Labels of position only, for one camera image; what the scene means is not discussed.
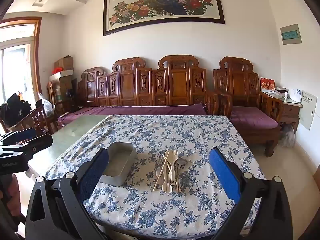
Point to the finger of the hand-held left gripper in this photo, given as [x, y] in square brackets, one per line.
[37, 142]
[23, 135]

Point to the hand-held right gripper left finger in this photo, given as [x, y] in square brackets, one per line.
[93, 177]

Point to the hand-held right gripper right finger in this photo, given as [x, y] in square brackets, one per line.
[225, 177]

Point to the grey metal utensil box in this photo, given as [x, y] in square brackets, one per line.
[112, 177]

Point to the metal spoon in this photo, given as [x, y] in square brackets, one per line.
[182, 163]

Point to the beige plastic fork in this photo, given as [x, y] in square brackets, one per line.
[175, 153]

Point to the person's left hand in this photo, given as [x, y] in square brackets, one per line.
[13, 195]

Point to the carved wooden chair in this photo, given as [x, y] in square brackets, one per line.
[37, 120]

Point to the black clothes pile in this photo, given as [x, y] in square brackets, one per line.
[15, 107]

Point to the clear plastic bag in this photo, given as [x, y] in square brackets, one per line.
[46, 105]

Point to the black desk lamp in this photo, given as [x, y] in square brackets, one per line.
[70, 97]

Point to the blue floral tablecloth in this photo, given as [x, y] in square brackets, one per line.
[175, 135]

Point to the purple armchair cushion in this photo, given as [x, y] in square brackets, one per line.
[252, 117]

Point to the red decoration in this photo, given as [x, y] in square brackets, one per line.
[58, 70]

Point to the grey plastic bag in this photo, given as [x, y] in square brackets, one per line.
[287, 136]

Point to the purple sofa mat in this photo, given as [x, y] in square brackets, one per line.
[137, 110]

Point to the wooden side table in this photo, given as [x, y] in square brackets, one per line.
[290, 110]

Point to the carved wooden armchair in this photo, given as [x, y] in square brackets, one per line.
[237, 82]

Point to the tissue box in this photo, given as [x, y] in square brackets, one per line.
[281, 90]

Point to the long carved wooden sofa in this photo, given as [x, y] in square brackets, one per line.
[175, 85]

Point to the white tabletop device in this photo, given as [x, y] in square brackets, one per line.
[296, 95]

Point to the framed peacock flower painting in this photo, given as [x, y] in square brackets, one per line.
[162, 2]

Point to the wooden balcony door frame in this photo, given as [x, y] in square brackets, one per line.
[38, 55]

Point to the white wall panel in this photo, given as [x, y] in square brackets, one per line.
[308, 110]

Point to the green framed wall box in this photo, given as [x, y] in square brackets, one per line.
[290, 34]

